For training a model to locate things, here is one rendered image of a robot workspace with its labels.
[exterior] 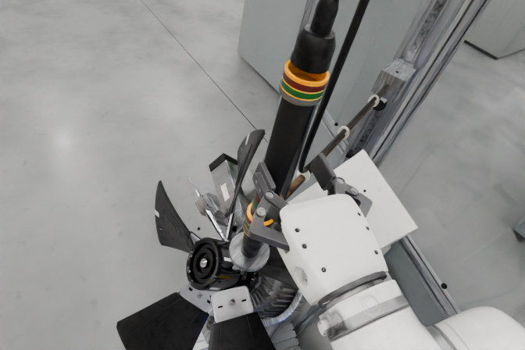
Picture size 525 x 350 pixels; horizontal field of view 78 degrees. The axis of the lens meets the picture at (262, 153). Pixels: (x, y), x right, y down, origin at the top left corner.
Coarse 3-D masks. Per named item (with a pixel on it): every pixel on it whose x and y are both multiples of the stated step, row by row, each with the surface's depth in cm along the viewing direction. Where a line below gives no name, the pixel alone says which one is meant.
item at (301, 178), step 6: (354, 126) 71; (342, 138) 67; (336, 144) 65; (330, 150) 64; (300, 174) 58; (294, 180) 57; (300, 180) 57; (294, 186) 55; (288, 192) 54; (282, 198) 53
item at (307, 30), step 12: (324, 0) 25; (336, 0) 25; (324, 12) 26; (336, 12) 26; (312, 24) 27; (324, 24) 26; (300, 36) 27; (312, 36) 27; (324, 36) 27; (300, 48) 28; (312, 48) 27; (324, 48) 27; (300, 60) 28; (312, 60) 28; (324, 60) 28; (312, 72) 28; (324, 72) 29; (252, 240) 50; (252, 252) 53
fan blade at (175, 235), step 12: (156, 192) 101; (156, 204) 102; (168, 204) 94; (156, 216) 103; (168, 216) 95; (156, 228) 105; (168, 228) 98; (180, 228) 90; (168, 240) 101; (180, 240) 94
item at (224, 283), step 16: (208, 240) 77; (192, 256) 79; (208, 256) 76; (224, 256) 74; (192, 272) 77; (208, 272) 74; (224, 272) 73; (256, 272) 79; (208, 288) 72; (224, 288) 75
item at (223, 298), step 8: (232, 288) 76; (240, 288) 76; (216, 296) 74; (224, 296) 75; (232, 296) 75; (240, 296) 75; (248, 296) 76; (216, 304) 73; (224, 304) 74; (240, 304) 74; (248, 304) 75; (216, 312) 72; (224, 312) 72; (232, 312) 73; (240, 312) 73; (248, 312) 74; (216, 320) 71
